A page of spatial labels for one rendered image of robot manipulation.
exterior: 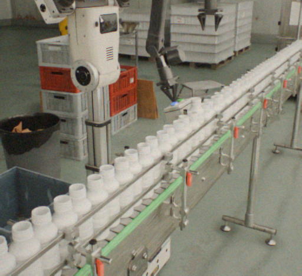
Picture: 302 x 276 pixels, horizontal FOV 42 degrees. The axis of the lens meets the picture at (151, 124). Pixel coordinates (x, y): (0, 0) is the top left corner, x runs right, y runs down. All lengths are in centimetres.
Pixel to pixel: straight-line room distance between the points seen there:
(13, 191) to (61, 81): 219
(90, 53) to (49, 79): 192
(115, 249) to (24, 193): 66
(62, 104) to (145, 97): 140
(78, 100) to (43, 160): 88
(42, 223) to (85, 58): 117
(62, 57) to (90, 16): 180
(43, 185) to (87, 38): 71
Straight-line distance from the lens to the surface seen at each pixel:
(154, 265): 234
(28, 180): 157
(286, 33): 582
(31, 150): 290
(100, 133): 203
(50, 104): 383
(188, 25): 792
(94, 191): 97
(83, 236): 97
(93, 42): 186
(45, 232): 87
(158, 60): 168
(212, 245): 272
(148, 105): 487
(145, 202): 118
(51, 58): 369
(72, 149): 385
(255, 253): 270
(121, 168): 105
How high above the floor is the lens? 161
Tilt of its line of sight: 20 degrees down
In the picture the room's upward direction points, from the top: straight up
